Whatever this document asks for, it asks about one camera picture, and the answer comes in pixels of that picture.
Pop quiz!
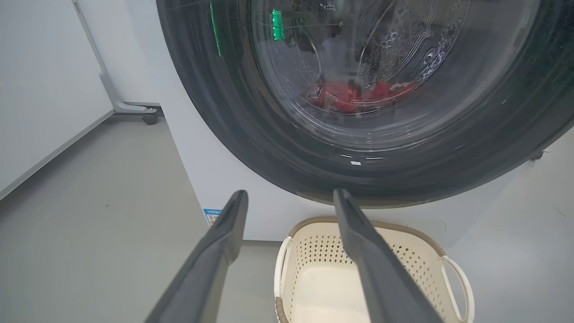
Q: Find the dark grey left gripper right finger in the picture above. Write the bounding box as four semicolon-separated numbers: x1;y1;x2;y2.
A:
333;188;443;323

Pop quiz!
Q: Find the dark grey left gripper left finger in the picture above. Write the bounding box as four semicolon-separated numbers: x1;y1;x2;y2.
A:
146;190;248;323

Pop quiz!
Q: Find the round dark glass washer door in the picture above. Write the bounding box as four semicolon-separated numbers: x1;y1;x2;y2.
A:
156;0;574;208

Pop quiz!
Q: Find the red white-striped garment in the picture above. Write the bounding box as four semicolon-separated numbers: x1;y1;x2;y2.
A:
307;80;420;113

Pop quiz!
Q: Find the cream perforated laundry basket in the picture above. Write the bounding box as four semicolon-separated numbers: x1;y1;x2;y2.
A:
274;217;475;323

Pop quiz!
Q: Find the white front-loading washing machine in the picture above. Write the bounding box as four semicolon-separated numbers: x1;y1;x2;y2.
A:
155;0;550;249

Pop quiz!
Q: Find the grey wheeled stand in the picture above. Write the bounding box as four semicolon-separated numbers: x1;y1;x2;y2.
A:
72;0;160;125

